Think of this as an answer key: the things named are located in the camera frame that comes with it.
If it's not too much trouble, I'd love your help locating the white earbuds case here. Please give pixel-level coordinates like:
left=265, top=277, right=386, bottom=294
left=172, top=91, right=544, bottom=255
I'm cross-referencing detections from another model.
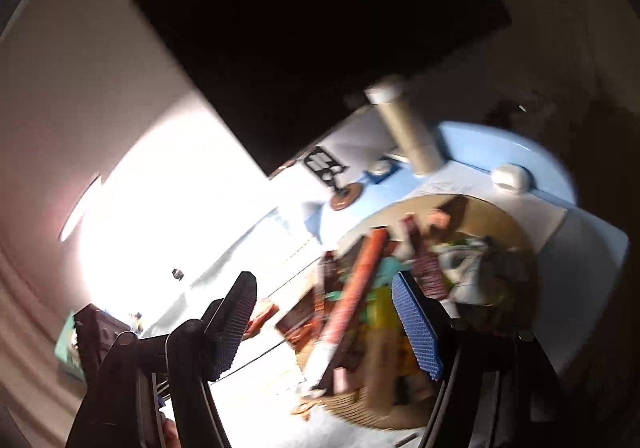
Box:
left=491, top=163, right=532, bottom=195

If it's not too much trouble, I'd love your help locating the yellow snack packet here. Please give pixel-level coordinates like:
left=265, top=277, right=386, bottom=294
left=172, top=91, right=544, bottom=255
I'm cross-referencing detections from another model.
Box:
left=367, top=285, right=418, bottom=376

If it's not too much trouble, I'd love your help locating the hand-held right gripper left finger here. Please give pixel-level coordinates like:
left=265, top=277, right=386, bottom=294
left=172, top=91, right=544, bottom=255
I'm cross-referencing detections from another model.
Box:
left=67, top=270, right=258, bottom=448

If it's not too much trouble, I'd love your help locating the black stand with brown base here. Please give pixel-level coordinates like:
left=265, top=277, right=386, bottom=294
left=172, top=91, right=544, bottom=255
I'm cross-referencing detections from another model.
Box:
left=304, top=147, right=367, bottom=213

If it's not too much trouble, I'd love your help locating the blue patterned woven mat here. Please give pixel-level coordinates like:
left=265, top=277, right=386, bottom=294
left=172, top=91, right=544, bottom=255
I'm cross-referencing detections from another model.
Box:
left=135, top=205, right=436, bottom=448

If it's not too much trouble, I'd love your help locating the stack of green booklets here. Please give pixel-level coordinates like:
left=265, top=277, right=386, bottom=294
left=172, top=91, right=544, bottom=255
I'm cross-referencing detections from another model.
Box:
left=54, top=313, right=85, bottom=381

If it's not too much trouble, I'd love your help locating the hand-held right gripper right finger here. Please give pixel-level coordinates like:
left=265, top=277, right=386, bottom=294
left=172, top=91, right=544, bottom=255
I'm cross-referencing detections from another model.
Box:
left=391, top=270, right=566, bottom=448

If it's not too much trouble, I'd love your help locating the black monitor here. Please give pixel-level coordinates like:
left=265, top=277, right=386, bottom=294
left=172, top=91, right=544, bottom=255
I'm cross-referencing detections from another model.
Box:
left=132, top=0, right=513, bottom=179

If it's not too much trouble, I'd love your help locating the woven wicker basket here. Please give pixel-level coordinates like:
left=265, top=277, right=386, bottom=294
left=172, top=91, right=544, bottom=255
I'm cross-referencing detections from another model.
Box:
left=289, top=192, right=545, bottom=433

